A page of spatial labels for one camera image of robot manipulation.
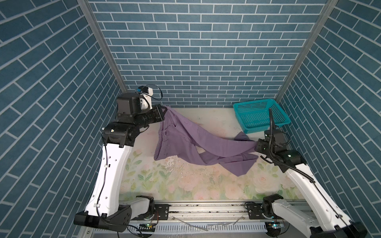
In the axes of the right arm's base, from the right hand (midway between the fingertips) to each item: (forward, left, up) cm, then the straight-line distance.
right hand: (260, 143), depth 78 cm
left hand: (0, +45, +23) cm, 50 cm away
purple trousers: (0, +44, -1) cm, 44 cm away
